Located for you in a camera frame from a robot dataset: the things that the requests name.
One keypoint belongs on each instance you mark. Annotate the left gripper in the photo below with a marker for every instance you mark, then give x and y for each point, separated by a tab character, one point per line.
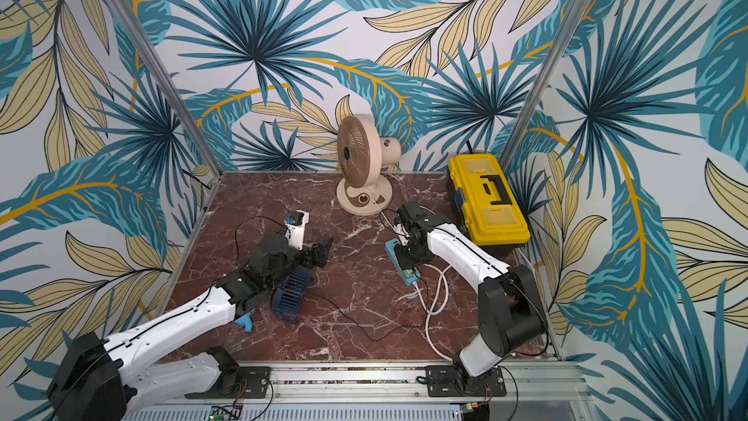
322	253

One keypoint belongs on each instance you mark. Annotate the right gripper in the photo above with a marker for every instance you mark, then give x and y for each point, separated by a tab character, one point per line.
417	250

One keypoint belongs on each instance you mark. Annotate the teal power strip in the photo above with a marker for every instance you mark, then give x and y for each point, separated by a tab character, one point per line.
409	276

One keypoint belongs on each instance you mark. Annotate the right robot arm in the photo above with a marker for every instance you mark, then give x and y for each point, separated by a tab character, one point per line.
510	309

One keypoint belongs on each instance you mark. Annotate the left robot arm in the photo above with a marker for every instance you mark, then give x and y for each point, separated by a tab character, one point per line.
111	377

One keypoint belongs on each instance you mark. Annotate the navy blue small fan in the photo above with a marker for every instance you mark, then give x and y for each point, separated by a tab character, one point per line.
288	297

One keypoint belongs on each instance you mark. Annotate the beige desk fan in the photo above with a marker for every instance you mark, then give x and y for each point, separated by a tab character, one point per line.
362	155

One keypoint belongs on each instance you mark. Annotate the yellow black toolbox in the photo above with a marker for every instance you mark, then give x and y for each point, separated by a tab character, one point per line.
483	199

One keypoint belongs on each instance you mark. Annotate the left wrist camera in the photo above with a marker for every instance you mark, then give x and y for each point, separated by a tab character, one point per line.
295	223

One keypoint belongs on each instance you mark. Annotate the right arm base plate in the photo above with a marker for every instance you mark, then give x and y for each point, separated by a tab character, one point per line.
446	381

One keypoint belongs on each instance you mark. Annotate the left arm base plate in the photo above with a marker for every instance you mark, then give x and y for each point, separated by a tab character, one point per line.
242	383

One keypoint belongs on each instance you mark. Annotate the aluminium front rail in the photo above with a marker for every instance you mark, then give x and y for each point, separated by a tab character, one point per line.
395	390

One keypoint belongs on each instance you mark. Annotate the right aluminium corner post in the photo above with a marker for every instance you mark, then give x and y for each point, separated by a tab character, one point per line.
555	54

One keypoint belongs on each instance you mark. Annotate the aluminium corner post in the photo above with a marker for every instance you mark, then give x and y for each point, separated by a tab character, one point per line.
555	54
142	44

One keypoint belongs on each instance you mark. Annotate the left aluminium corner post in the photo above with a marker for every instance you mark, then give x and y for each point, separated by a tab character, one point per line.
142	44

